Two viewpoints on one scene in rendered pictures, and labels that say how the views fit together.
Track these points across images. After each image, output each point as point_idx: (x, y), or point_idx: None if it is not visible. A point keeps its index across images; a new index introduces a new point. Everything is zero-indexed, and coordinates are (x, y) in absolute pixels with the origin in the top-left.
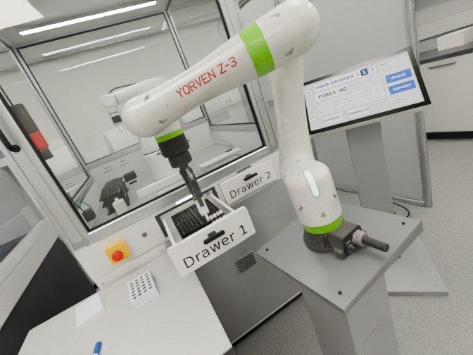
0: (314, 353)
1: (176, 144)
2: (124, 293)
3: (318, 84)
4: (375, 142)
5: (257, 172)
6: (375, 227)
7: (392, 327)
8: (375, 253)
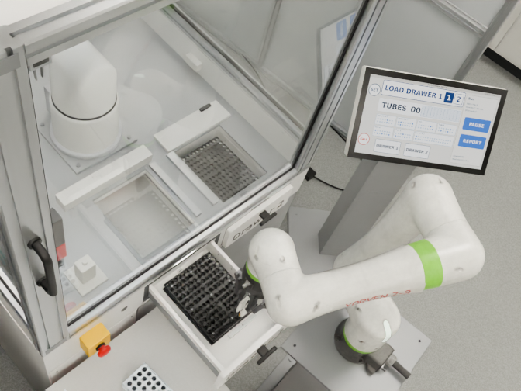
0: (243, 371)
1: None
2: (112, 390)
3: (391, 82)
4: (407, 167)
5: (272, 205)
6: (398, 340)
7: None
8: (396, 372)
